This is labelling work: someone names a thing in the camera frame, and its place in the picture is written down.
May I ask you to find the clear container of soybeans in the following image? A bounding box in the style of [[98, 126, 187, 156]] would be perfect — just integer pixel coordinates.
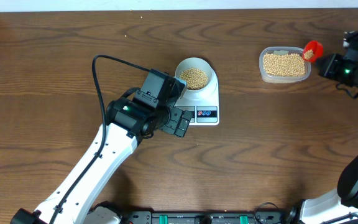
[[259, 47, 311, 84]]

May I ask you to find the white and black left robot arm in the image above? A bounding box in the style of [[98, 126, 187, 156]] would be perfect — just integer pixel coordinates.
[[11, 69, 192, 223]]

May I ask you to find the black mounting rail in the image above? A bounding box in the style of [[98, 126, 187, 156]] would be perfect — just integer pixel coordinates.
[[120, 209, 301, 224]]

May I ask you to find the red plastic measuring scoop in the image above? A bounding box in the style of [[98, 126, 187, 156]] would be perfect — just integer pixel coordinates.
[[302, 40, 324, 63]]

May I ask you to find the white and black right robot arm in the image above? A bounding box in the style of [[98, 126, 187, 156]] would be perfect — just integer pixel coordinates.
[[288, 33, 358, 223]]

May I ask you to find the white plastic bowl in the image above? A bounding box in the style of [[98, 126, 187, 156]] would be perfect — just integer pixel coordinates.
[[175, 57, 213, 91]]

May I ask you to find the white digital kitchen scale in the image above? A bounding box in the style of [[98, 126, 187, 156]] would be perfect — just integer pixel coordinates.
[[175, 69, 220, 126]]

